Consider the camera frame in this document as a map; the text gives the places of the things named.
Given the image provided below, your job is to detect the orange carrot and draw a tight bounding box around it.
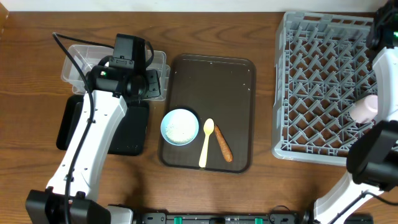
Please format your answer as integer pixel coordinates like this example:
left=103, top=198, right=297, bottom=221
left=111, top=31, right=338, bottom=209
left=215, top=126, right=233, bottom=162

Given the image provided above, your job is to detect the pink cup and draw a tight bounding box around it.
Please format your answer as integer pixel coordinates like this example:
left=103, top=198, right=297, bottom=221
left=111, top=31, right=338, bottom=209
left=349, top=95, right=378, bottom=124

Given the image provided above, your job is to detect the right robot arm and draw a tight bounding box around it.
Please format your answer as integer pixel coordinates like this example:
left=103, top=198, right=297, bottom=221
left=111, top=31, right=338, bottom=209
left=302, top=0, right=397, bottom=223

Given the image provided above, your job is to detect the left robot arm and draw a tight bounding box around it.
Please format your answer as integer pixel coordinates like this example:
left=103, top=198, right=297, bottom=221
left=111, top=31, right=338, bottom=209
left=25, top=32, right=161, bottom=223

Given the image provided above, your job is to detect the grey dishwasher rack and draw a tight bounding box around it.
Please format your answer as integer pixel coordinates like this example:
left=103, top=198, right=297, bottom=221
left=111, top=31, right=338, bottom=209
left=271, top=11, right=377, bottom=166

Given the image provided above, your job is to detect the light blue bowl with rice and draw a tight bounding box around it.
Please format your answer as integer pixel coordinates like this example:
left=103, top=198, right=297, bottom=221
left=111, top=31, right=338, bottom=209
left=160, top=109, right=199, bottom=146

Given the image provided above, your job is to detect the black tray bin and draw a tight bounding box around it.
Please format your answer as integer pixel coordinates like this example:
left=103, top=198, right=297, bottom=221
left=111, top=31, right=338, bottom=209
left=56, top=95, right=149, bottom=156

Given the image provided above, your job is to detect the yellow plastic spoon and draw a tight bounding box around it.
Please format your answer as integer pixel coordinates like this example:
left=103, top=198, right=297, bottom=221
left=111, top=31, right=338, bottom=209
left=198, top=118, right=215, bottom=168

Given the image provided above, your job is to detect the brown serving tray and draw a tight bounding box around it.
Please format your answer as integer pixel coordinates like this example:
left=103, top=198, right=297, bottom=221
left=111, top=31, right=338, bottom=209
left=165, top=54, right=256, bottom=174

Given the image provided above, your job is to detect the clear plastic bin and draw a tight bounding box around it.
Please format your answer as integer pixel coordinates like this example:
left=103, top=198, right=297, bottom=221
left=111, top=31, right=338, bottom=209
left=61, top=45, right=170, bottom=101

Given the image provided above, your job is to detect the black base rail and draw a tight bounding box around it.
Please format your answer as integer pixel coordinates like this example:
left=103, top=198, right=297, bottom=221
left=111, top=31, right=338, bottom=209
left=107, top=203, right=374, bottom=224

